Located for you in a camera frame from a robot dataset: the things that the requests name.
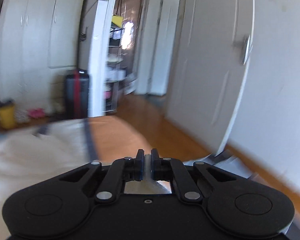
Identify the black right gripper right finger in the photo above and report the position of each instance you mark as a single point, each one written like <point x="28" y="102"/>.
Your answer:
<point x="239" y="206"/>

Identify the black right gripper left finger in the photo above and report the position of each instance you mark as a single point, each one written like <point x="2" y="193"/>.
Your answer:
<point x="59" y="206"/>

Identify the white fleece zip jacket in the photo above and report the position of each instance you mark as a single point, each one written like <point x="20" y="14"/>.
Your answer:
<point x="27" y="169"/>

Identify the pink slippers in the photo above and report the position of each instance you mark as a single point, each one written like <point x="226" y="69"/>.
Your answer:
<point x="36" y="113"/>

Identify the yellow trash bin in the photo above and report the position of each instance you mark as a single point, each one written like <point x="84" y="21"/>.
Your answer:
<point x="7" y="110"/>

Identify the black red suitcase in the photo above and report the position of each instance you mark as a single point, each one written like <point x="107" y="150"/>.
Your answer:
<point x="76" y="94"/>

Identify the metal storage shelf rack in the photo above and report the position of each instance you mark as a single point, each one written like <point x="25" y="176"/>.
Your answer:
<point x="120" y="78"/>

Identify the white room door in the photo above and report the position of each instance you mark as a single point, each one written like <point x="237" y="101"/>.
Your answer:
<point x="210" y="69"/>

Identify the white wardrobe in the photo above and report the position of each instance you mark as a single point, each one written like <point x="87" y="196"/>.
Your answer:
<point x="38" y="45"/>

